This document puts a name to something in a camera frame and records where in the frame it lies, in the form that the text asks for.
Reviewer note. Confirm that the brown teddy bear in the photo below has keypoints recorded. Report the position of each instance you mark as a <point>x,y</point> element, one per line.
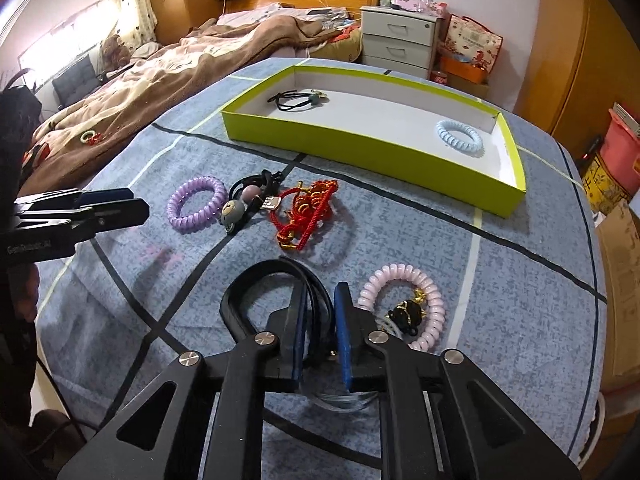
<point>114,50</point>

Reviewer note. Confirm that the orange box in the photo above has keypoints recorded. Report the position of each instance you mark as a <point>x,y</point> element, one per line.
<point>460,70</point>

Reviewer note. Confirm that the red printed shopping bag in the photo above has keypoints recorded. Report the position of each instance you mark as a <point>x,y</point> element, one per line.
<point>472,40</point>

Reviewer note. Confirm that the yellow printed tin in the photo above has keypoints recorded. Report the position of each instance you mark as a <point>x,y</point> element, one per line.
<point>607,182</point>

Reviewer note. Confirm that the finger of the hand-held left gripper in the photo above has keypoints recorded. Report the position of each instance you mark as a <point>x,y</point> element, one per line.
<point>107,195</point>
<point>125,212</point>

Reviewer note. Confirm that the white drawer nightstand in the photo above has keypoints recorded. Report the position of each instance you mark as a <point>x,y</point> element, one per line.
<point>395,30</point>

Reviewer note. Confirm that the white round basket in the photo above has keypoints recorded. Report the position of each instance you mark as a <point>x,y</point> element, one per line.
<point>601,425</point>

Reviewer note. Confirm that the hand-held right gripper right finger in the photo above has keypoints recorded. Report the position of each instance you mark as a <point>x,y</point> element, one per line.
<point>344,340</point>

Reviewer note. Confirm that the brown blanket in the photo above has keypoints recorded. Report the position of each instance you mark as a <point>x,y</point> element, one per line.
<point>165,80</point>

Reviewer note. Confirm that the black wrist band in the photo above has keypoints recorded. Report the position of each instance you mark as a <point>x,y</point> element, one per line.
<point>232,292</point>

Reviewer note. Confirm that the floral pillow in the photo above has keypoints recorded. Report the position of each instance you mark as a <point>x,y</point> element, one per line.
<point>340,42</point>

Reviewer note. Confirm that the cardboard box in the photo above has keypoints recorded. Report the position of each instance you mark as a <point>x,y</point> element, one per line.
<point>620,270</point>

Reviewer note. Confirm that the pink box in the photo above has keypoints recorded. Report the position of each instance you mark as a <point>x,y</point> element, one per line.
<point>415,5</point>

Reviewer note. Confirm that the yellow-green cardboard box tray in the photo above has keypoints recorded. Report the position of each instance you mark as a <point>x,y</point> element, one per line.
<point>350,142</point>

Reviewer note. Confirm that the pink bucket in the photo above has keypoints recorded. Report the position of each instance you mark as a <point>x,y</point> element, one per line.
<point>622,135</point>

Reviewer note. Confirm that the person's left hand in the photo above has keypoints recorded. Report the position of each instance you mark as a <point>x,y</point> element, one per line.
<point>20,292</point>

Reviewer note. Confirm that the red can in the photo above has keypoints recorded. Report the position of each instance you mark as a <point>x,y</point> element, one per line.
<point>439,78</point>

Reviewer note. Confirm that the wooden door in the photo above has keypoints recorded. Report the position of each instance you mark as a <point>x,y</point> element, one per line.
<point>570,50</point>

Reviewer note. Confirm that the blue patterned tablecloth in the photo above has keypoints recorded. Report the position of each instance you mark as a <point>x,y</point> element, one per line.
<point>450,240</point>

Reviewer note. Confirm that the grey chair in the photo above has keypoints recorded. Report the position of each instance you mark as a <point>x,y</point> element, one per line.
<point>75,77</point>

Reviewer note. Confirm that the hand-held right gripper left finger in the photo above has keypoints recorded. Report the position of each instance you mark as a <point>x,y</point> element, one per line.
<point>299,345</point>

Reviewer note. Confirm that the dotted curtain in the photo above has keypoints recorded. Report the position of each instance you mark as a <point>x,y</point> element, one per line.
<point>132,5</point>

